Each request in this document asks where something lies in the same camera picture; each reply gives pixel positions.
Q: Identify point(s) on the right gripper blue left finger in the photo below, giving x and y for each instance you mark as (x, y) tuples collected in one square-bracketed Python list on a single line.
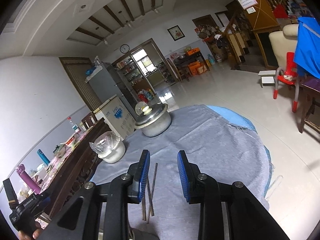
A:
[(131, 185)]

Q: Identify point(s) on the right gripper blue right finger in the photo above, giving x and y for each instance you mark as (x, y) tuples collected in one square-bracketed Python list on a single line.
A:
[(197, 187)]

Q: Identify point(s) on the dark chopstick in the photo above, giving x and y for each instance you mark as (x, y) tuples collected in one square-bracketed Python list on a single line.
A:
[(150, 195), (143, 203)]

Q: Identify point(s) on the white bowl with plastic bag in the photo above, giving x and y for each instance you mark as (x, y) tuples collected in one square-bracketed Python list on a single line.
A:
[(109, 147)]

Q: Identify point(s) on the grey table cloth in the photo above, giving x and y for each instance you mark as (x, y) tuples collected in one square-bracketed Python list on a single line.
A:
[(223, 149)]

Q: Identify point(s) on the purple water bottle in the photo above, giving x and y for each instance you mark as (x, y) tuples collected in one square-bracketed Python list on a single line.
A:
[(20, 169)]

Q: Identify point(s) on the white chest freezer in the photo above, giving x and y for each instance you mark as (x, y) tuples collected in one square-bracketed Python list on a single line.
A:
[(116, 115)]

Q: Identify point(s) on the aluminium pot with lid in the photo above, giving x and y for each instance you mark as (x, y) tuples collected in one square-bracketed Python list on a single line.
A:
[(153, 120)]

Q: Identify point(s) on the dark carved wooden sideboard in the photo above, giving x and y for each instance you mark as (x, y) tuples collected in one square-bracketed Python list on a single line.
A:
[(67, 174)]

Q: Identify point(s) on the blue thermos bottle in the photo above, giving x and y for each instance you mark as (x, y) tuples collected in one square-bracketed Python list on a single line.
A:
[(43, 157)]

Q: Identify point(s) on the small white fan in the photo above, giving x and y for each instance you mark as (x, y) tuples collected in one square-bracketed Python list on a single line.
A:
[(139, 107)]

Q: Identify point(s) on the red patterned bowl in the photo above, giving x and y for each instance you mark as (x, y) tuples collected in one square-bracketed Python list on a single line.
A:
[(70, 142)]

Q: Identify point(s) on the clear plastic water bottle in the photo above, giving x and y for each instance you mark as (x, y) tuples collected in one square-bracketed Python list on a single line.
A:
[(74, 126)]

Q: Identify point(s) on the glass lidded bowl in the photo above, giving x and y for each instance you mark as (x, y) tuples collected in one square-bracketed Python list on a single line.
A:
[(60, 150)]

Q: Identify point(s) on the grey refrigerator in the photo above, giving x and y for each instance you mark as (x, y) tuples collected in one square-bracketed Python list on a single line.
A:
[(106, 82)]

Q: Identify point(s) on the dark wooden side table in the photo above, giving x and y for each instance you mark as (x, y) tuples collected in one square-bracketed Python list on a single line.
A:
[(191, 65)]

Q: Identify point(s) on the small white step stool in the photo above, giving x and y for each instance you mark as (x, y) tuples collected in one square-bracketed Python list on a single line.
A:
[(267, 77)]

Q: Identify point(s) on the red child chair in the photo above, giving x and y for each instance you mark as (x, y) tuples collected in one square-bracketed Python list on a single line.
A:
[(288, 75)]

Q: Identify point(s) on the cream armchair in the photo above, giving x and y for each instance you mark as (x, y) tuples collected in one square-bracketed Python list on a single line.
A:
[(284, 41)]

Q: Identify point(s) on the blue jacket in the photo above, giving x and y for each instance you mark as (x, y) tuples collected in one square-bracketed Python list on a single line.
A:
[(307, 49)]

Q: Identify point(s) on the round wall clock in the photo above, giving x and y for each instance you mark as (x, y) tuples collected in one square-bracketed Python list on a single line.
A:
[(124, 48)]

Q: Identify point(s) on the framed wall picture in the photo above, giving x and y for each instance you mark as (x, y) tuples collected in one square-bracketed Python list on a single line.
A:
[(176, 33)]

